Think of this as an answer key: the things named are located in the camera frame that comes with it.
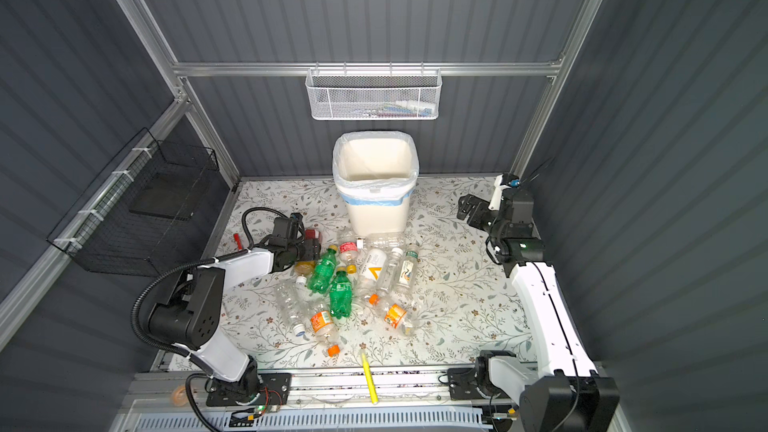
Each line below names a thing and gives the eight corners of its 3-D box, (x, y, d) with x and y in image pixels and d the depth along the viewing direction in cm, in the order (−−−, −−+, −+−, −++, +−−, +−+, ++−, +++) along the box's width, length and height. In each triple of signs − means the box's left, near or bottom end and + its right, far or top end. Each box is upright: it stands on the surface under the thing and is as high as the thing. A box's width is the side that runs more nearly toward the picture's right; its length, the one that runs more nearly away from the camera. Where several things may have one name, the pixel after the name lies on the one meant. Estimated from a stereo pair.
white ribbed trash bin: (340, 247, 102) (324, 189, 79) (347, 192, 118) (336, 130, 95) (415, 247, 102) (421, 189, 79) (411, 192, 118) (416, 130, 95)
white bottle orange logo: (353, 300, 88) (352, 294, 85) (366, 253, 98) (365, 246, 95) (377, 304, 87) (377, 299, 84) (388, 256, 97) (388, 250, 94)
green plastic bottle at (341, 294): (328, 319, 85) (326, 315, 83) (334, 271, 95) (333, 266, 92) (350, 319, 85) (349, 315, 83) (354, 271, 95) (353, 266, 92)
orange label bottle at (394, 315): (363, 312, 88) (361, 306, 84) (373, 296, 91) (372, 289, 87) (409, 339, 83) (410, 334, 79) (418, 321, 86) (419, 315, 82)
